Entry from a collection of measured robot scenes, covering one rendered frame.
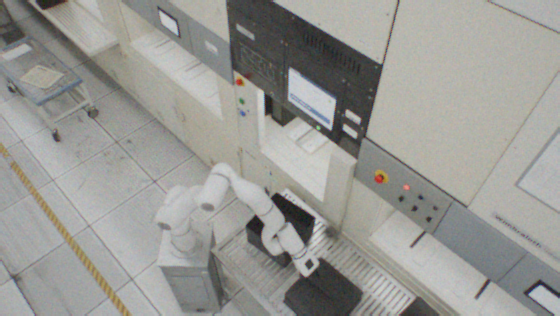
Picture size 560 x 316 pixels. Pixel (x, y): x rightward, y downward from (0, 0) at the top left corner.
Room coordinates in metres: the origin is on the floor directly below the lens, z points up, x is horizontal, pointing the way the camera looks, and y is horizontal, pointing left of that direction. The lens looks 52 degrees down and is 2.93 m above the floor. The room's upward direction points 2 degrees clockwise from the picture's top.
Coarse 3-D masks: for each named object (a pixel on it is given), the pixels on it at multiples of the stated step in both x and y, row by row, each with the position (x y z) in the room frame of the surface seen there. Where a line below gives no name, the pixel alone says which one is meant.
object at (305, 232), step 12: (276, 204) 1.32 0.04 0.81; (288, 204) 1.28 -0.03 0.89; (288, 216) 1.27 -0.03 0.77; (300, 216) 1.23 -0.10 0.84; (312, 216) 1.18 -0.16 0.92; (252, 228) 1.15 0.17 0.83; (300, 228) 1.19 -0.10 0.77; (312, 228) 1.15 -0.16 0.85; (252, 240) 1.08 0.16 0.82; (264, 252) 1.03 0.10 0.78; (288, 252) 0.96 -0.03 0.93; (288, 264) 0.97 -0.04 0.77
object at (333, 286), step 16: (320, 272) 0.89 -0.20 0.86; (336, 272) 0.89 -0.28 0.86; (304, 288) 0.80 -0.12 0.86; (320, 288) 0.80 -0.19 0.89; (336, 288) 0.81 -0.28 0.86; (352, 288) 0.81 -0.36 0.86; (288, 304) 0.75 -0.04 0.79; (304, 304) 0.73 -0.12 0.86; (320, 304) 0.73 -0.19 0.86; (336, 304) 0.73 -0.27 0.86; (352, 304) 0.73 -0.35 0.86
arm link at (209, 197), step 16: (208, 176) 1.06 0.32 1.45; (192, 192) 1.02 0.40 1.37; (208, 192) 0.97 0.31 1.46; (224, 192) 0.99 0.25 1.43; (160, 208) 1.06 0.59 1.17; (176, 208) 1.02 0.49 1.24; (192, 208) 1.01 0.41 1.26; (208, 208) 0.92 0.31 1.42; (160, 224) 0.99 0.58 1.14; (176, 224) 0.99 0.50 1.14
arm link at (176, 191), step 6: (174, 186) 1.19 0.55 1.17; (180, 186) 1.19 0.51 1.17; (168, 192) 1.16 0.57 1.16; (174, 192) 1.14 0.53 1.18; (180, 192) 1.15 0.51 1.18; (168, 198) 1.11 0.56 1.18; (174, 198) 1.11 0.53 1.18; (186, 222) 1.07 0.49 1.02; (180, 228) 1.04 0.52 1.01; (186, 228) 1.06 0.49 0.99; (174, 234) 1.03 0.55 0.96; (180, 234) 1.03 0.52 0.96
